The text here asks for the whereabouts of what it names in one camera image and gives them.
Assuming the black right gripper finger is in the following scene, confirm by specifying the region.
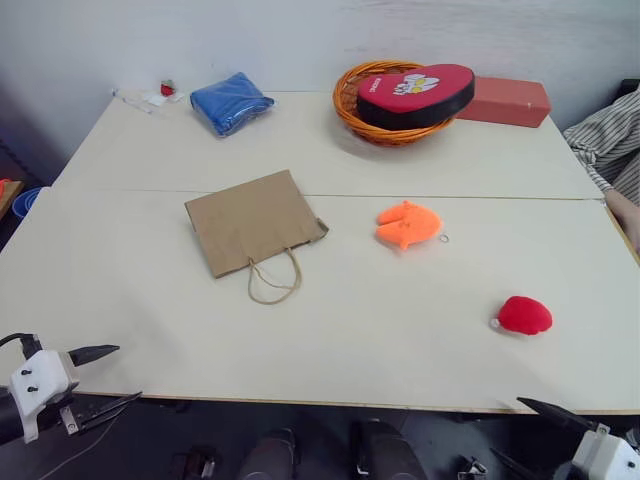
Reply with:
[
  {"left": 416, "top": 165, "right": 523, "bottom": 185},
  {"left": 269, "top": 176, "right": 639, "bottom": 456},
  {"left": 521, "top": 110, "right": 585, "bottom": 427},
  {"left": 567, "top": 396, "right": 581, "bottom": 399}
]
[
  {"left": 516, "top": 396, "right": 600, "bottom": 442},
  {"left": 488, "top": 447, "right": 542, "bottom": 480}
]

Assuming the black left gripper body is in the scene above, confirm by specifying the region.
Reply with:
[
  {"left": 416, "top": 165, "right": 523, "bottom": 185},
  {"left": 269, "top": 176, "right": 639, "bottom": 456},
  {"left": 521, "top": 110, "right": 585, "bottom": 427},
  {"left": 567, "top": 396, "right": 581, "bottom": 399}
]
[{"left": 35, "top": 385, "right": 84, "bottom": 437}]

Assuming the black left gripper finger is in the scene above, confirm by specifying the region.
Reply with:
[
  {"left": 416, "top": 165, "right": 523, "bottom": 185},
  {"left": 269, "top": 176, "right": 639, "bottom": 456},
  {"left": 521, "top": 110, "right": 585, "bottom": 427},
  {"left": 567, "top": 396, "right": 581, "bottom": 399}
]
[
  {"left": 74, "top": 391, "right": 144, "bottom": 434},
  {"left": 67, "top": 344, "right": 121, "bottom": 367}
]

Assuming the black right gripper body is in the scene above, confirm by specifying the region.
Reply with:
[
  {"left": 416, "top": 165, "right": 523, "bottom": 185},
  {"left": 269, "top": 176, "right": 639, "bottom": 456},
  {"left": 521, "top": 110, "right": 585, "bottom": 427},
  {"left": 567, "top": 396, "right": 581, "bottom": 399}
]
[{"left": 537, "top": 452, "right": 581, "bottom": 480}]

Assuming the brown paper bag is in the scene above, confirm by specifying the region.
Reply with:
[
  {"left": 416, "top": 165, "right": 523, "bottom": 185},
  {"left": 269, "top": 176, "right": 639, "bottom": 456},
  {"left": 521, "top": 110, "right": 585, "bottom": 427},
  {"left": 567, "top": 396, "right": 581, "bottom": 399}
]
[{"left": 183, "top": 169, "right": 331, "bottom": 305}]

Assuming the red plush toy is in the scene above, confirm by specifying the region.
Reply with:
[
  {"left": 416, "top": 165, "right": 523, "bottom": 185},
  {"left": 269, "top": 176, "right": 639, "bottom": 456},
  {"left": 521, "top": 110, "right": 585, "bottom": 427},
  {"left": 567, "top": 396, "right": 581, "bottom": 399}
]
[{"left": 489, "top": 295, "right": 554, "bottom": 337}]

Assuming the dark rounded shape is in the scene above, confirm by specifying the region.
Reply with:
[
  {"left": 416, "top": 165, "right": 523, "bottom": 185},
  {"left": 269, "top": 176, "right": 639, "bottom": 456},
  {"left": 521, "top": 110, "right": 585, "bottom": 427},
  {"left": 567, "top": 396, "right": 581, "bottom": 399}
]
[
  {"left": 348, "top": 418, "right": 432, "bottom": 480},
  {"left": 237, "top": 427, "right": 297, "bottom": 480}
]

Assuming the blue plastic bucket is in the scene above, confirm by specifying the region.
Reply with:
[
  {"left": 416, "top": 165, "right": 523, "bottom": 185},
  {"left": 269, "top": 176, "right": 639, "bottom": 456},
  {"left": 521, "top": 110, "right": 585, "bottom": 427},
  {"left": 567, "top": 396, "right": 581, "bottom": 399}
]
[{"left": 11, "top": 187, "right": 42, "bottom": 219}]

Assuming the wooden side shelf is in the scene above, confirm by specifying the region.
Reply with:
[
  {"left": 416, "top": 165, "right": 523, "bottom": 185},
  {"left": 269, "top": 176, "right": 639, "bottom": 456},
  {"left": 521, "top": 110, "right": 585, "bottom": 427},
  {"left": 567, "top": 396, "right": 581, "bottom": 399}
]
[{"left": 0, "top": 177, "right": 25, "bottom": 219}]

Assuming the orange plush toy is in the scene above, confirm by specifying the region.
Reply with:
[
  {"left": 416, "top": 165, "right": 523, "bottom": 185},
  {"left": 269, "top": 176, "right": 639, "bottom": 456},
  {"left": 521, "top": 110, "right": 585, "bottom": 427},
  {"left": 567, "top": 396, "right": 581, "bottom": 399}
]
[{"left": 375, "top": 199, "right": 452, "bottom": 252}]

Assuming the clear plastic wrapper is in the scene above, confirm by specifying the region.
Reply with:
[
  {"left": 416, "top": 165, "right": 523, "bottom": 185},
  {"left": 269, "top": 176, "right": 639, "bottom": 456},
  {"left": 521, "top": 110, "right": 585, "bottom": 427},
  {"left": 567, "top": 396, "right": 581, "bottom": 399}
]
[{"left": 109, "top": 87, "right": 187, "bottom": 117}]

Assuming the blue cloth in plastic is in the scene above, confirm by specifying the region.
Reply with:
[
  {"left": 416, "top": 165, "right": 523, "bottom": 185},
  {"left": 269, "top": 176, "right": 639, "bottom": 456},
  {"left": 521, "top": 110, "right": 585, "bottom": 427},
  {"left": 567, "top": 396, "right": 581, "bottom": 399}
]
[{"left": 189, "top": 72, "right": 276, "bottom": 140}]

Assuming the person in striped shirt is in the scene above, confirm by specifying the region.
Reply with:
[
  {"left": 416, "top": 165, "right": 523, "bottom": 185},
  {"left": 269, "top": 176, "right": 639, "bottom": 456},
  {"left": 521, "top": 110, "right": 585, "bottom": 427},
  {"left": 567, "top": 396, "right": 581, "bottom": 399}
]
[{"left": 562, "top": 82, "right": 640, "bottom": 195}]

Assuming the red rectangular block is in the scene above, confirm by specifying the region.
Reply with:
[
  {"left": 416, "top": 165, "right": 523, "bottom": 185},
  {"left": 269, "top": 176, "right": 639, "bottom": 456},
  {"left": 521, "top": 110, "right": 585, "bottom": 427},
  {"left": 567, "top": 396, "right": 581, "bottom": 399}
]
[{"left": 454, "top": 76, "right": 553, "bottom": 130}]

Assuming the red heart-shaped box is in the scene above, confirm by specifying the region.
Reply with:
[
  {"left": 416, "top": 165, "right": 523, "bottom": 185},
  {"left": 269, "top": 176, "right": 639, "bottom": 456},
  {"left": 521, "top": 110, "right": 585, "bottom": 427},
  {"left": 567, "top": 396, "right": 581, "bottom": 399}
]
[{"left": 355, "top": 63, "right": 476, "bottom": 133}]

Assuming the orange wicker basket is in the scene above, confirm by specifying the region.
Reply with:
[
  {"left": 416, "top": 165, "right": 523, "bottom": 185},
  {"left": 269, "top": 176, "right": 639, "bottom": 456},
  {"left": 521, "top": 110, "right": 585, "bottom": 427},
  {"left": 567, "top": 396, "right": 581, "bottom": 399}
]
[{"left": 332, "top": 60, "right": 458, "bottom": 148}]

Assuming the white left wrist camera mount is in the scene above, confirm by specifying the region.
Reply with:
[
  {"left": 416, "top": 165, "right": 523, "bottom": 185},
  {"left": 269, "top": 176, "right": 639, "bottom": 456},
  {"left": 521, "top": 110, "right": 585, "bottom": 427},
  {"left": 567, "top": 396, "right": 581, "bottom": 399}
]
[{"left": 8, "top": 349, "right": 81, "bottom": 445}]

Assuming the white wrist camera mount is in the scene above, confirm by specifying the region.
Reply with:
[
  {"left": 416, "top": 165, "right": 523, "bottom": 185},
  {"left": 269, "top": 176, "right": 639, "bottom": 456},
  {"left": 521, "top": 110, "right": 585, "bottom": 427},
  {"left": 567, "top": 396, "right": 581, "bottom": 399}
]
[
  {"left": 8, "top": 349, "right": 81, "bottom": 445},
  {"left": 571, "top": 423, "right": 640, "bottom": 480}
]

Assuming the dark metal bracket shape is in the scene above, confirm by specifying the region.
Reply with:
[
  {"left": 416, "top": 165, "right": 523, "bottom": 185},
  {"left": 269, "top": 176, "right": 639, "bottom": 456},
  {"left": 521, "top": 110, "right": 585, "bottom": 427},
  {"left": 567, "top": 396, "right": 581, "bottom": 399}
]
[
  {"left": 171, "top": 448, "right": 217, "bottom": 480},
  {"left": 456, "top": 455, "right": 489, "bottom": 480}
]

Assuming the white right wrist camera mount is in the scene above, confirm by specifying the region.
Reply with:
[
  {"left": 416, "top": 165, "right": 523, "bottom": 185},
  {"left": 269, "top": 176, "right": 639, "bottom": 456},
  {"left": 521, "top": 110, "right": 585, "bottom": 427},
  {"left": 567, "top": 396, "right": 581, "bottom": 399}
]
[{"left": 571, "top": 423, "right": 640, "bottom": 480}]

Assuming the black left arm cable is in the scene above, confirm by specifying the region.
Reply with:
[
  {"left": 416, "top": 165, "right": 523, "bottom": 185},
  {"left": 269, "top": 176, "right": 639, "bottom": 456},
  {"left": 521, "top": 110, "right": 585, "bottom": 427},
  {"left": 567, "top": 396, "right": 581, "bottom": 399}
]
[{"left": 0, "top": 332, "right": 42, "bottom": 357}]

